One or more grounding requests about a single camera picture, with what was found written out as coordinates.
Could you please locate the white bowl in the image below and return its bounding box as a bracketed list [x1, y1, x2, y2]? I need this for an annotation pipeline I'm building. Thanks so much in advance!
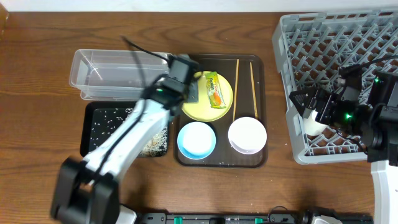
[228, 117, 267, 155]

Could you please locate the rice food waste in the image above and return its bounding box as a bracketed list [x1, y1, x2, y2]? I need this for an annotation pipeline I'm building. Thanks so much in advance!
[88, 108, 168, 157]

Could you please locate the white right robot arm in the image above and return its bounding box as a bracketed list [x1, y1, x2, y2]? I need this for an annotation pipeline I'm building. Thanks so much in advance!
[289, 56, 397, 223]

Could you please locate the black waste tray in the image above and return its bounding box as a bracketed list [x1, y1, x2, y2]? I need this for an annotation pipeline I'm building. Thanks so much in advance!
[80, 101, 169, 157]

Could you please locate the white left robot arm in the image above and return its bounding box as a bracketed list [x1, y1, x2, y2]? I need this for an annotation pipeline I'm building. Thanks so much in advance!
[50, 54, 200, 224]

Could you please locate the clear plastic container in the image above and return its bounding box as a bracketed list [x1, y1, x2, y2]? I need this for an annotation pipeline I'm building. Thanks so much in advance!
[69, 49, 170, 101]

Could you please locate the dark brown serving tray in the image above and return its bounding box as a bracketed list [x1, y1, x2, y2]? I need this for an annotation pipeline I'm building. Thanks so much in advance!
[174, 54, 267, 168]

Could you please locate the wooden chopstick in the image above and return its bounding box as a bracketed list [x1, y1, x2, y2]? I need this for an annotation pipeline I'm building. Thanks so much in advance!
[249, 62, 258, 119]
[233, 59, 239, 121]

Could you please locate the green snack wrapper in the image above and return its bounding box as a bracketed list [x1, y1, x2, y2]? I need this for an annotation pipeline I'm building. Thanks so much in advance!
[205, 72, 226, 109]

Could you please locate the white plastic cup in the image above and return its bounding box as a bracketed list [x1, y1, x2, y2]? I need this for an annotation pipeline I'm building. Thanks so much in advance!
[303, 111, 328, 136]

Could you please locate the light blue bowl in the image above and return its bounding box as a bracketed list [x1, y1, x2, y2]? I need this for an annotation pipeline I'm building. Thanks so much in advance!
[177, 121, 216, 160]

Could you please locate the yellow plate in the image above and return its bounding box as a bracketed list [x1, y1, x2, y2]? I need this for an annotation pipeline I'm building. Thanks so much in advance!
[182, 71, 233, 122]

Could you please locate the left wooden chopstick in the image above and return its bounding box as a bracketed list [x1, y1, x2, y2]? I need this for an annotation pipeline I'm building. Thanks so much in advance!
[233, 59, 239, 121]

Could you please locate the right wooden chopstick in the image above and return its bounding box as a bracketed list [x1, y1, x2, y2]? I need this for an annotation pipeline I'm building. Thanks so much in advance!
[249, 62, 258, 119]

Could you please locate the grey dishwasher rack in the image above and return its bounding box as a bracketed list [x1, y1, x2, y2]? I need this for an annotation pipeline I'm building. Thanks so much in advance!
[272, 9, 397, 165]

